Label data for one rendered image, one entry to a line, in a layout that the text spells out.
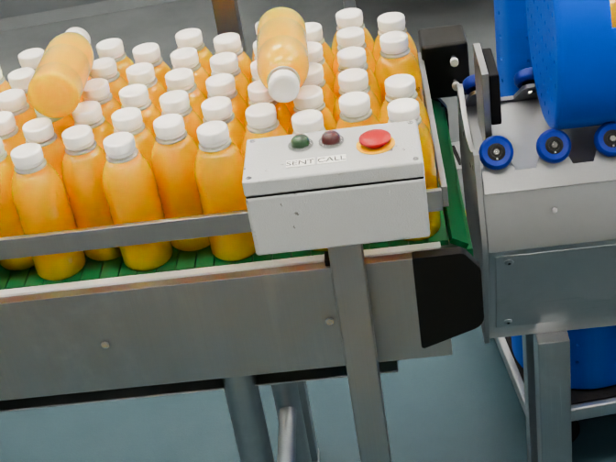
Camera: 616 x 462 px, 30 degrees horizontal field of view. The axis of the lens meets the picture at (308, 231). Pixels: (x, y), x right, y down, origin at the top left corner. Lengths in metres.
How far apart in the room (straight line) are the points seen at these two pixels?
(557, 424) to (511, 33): 0.66
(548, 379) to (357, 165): 0.64
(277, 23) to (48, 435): 1.45
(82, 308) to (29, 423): 1.28
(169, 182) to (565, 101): 0.51
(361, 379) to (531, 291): 0.32
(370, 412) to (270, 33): 0.50
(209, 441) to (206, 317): 1.09
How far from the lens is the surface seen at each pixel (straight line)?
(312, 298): 1.49
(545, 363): 1.76
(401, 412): 2.57
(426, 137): 1.42
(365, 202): 1.27
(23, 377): 1.62
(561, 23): 1.43
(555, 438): 1.87
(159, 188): 1.50
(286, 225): 1.29
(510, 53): 2.03
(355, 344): 1.43
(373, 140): 1.28
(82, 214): 1.52
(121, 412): 2.72
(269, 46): 1.47
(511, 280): 1.63
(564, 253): 1.60
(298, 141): 1.30
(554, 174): 1.55
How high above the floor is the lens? 1.73
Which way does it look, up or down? 33 degrees down
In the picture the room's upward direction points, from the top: 9 degrees counter-clockwise
